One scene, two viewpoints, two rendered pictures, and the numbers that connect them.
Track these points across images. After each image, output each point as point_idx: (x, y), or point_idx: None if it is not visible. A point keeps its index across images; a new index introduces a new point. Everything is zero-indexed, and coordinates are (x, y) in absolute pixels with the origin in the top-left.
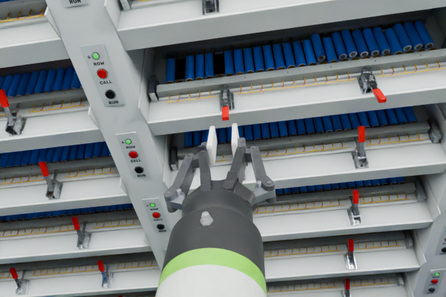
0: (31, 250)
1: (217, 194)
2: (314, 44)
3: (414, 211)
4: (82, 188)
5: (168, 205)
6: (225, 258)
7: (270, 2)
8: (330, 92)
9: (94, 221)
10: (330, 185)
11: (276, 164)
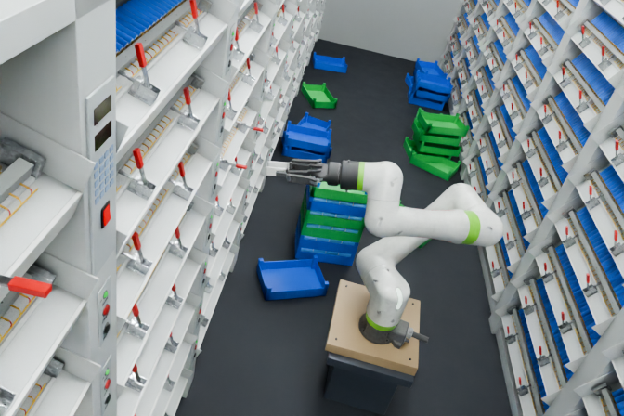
0: (155, 392)
1: (332, 162)
2: None
3: (237, 190)
4: (180, 286)
5: (317, 183)
6: (362, 162)
7: (239, 104)
8: (237, 138)
9: None
10: None
11: (219, 196)
